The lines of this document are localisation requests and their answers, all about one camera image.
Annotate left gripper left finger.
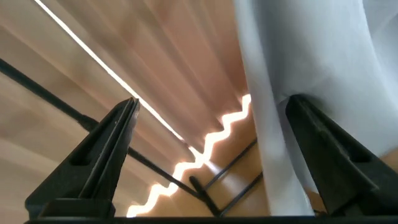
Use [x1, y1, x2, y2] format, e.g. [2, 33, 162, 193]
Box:
[24, 97, 141, 218]

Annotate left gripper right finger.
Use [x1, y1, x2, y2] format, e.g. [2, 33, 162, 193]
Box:
[285, 94, 398, 216]

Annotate pale grey shorts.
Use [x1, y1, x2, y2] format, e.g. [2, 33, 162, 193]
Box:
[233, 0, 398, 217]

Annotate black clothes rack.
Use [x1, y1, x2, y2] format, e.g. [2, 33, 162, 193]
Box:
[0, 57, 264, 218]

